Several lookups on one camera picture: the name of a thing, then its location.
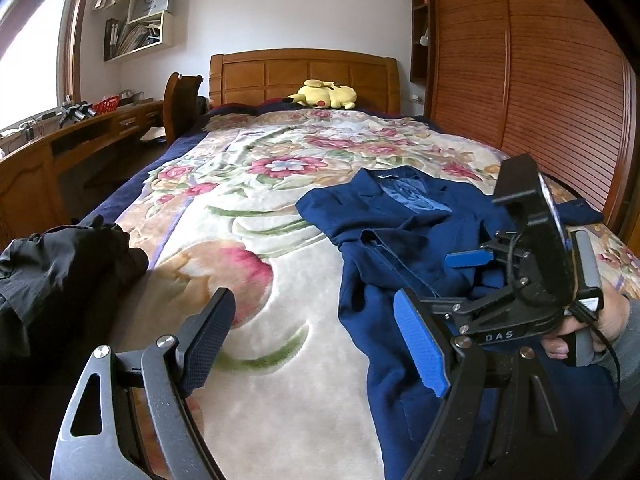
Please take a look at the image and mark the wooden bed headboard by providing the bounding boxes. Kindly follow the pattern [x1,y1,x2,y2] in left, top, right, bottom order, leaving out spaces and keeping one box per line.
[209,49,402,115]

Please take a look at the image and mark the person's right forearm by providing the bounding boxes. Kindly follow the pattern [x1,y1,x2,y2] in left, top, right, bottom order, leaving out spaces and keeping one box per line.
[595,300,640,411]

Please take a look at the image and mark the white paper bag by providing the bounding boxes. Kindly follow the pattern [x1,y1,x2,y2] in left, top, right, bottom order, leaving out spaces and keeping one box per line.
[129,0,172,17]

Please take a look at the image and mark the narrow wooden shelf unit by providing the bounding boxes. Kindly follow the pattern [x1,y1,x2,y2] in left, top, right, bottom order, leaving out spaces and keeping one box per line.
[410,0,434,83]

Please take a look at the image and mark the wooden slatted wardrobe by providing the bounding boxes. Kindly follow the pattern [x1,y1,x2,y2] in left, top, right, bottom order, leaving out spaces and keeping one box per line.
[425,0,640,241]

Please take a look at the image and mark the navy blue jacket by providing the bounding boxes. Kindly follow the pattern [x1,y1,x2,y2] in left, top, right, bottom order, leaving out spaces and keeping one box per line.
[296,166,626,480]

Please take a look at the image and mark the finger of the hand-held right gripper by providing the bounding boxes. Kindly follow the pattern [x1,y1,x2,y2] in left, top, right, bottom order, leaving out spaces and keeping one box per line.
[445,232,531,286]
[420,285,560,347]

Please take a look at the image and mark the person's right hand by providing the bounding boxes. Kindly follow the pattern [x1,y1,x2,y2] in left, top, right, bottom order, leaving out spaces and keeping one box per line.
[542,277,631,361]

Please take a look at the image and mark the wooden desk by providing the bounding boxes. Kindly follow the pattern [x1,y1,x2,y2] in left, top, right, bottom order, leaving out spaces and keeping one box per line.
[0,95,168,256]

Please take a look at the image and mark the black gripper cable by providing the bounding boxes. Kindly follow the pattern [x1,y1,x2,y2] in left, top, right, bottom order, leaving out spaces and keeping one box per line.
[565,305,623,401]

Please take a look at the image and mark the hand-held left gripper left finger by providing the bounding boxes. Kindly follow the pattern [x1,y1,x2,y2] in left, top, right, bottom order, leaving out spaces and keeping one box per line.
[50,287,236,480]

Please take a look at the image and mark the black garment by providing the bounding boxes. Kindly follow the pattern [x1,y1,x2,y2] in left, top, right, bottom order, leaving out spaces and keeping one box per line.
[0,215,150,366]

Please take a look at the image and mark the floral blanket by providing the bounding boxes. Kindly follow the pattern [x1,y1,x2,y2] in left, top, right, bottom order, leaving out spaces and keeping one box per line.
[75,104,640,480]

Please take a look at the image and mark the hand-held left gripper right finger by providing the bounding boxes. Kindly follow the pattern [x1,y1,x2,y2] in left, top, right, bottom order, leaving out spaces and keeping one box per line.
[393,289,576,480]

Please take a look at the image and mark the wooden chair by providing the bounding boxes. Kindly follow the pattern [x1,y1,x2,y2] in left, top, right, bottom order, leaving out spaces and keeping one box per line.
[164,72,205,145]

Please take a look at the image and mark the window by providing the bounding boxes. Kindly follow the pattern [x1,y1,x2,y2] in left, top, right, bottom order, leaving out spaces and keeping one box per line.
[0,0,83,131]

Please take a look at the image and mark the yellow plush toy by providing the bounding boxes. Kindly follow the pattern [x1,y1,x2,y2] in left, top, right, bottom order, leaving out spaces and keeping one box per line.
[281,79,358,111]

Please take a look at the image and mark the white wall shelf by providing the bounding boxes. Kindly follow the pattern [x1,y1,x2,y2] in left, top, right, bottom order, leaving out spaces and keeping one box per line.
[102,0,177,63]

